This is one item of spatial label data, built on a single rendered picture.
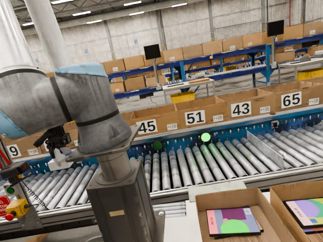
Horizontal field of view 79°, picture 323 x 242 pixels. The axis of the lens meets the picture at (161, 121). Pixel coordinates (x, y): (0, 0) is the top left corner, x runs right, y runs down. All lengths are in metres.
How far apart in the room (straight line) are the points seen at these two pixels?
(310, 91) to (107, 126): 1.66
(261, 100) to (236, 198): 0.97
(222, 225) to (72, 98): 0.73
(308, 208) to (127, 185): 0.71
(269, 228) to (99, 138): 0.73
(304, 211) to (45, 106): 0.98
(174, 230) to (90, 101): 0.64
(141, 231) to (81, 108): 0.49
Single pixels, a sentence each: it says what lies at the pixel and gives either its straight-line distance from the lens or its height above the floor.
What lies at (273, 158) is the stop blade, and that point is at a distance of 1.42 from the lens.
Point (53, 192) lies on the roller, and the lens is 1.58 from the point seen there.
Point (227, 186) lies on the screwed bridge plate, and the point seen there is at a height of 0.75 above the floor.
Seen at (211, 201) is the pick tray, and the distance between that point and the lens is 0.99.
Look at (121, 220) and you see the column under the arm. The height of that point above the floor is 0.93.
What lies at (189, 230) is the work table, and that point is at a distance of 0.96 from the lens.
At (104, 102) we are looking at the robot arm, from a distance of 0.65.
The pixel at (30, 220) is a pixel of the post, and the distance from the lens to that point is 1.45.
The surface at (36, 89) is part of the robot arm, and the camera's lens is 0.65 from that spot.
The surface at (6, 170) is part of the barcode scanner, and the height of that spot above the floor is 1.08.
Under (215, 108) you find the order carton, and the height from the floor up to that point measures 1.01.
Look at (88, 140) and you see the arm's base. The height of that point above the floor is 1.25.
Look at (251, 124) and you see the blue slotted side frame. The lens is 1.75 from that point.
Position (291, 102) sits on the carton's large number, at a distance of 1.90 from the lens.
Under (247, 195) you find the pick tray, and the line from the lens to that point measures 1.01.
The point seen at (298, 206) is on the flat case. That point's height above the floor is 0.80.
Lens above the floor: 1.45
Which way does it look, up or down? 17 degrees down
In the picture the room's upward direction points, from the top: 11 degrees counter-clockwise
